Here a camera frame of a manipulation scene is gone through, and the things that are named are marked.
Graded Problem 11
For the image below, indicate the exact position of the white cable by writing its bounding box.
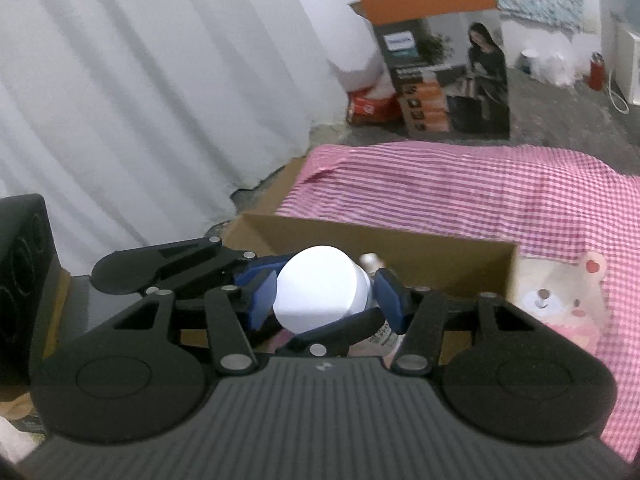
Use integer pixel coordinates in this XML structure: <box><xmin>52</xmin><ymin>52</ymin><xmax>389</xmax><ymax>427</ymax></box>
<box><xmin>606</xmin><ymin>67</ymin><xmax>630</xmax><ymax>113</ymax></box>

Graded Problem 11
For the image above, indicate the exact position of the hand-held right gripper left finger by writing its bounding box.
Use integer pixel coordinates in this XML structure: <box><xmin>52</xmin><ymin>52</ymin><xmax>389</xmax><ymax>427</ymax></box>
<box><xmin>115</xmin><ymin>270</ymin><xmax>279</xmax><ymax>376</ymax></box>

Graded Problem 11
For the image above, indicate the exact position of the white bottle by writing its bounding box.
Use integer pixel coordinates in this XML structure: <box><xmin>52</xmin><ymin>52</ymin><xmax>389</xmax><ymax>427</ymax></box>
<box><xmin>272</xmin><ymin>246</ymin><xmax>407</xmax><ymax>358</ymax></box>

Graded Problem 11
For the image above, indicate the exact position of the white plastic bag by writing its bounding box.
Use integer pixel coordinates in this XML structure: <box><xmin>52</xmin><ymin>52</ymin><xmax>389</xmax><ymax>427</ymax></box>
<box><xmin>520</xmin><ymin>50</ymin><xmax>576</xmax><ymax>86</ymax></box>

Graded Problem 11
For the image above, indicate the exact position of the brown cardboard box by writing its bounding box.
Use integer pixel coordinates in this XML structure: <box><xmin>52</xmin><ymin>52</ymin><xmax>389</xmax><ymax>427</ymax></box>
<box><xmin>220</xmin><ymin>212</ymin><xmax>518</xmax><ymax>356</ymax></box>

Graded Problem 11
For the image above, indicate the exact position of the pink checkered cloth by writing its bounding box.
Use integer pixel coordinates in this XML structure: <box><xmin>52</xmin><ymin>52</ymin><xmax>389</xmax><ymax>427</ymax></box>
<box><xmin>277</xmin><ymin>142</ymin><xmax>640</xmax><ymax>466</ymax></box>

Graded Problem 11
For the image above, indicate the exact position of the white water dispenser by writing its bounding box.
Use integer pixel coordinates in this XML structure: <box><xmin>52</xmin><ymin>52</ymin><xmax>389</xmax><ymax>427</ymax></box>
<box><xmin>612</xmin><ymin>22</ymin><xmax>640</xmax><ymax>107</ymax></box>

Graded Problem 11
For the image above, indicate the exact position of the red bottle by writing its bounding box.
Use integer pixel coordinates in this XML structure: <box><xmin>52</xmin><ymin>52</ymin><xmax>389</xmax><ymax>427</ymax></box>
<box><xmin>589</xmin><ymin>52</ymin><xmax>606</xmax><ymax>92</ymax></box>

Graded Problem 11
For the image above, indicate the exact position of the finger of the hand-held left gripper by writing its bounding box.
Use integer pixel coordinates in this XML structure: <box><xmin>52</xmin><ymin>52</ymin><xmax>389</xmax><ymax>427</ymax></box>
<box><xmin>91</xmin><ymin>237</ymin><xmax>291</xmax><ymax>297</ymax></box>
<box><xmin>277</xmin><ymin>305</ymin><xmax>388</xmax><ymax>357</ymax></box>

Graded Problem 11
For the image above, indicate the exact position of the printed appliance box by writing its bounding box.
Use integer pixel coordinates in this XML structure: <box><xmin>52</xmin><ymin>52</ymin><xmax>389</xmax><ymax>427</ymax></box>
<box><xmin>375</xmin><ymin>9</ymin><xmax>511</xmax><ymax>141</ymax></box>

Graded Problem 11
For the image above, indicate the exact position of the red packet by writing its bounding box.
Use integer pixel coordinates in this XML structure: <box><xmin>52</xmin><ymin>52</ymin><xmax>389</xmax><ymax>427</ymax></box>
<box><xmin>346</xmin><ymin>87</ymin><xmax>403</xmax><ymax>126</ymax></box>

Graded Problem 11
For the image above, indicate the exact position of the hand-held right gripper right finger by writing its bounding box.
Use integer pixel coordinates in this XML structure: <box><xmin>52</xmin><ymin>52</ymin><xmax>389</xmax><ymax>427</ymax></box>
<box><xmin>372</xmin><ymin>269</ymin><xmax>538</xmax><ymax>376</ymax></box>

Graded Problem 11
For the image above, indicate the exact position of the white curtain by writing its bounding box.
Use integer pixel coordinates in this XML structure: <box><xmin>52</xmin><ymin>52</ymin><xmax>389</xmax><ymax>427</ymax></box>
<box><xmin>0</xmin><ymin>0</ymin><xmax>351</xmax><ymax>276</ymax></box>

